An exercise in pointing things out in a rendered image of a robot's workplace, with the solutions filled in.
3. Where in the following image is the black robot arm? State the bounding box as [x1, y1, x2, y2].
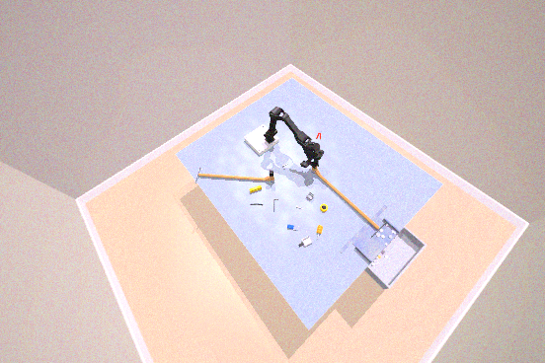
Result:
[264, 107, 323, 162]

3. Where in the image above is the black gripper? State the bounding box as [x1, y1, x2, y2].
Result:
[300, 149, 325, 169]

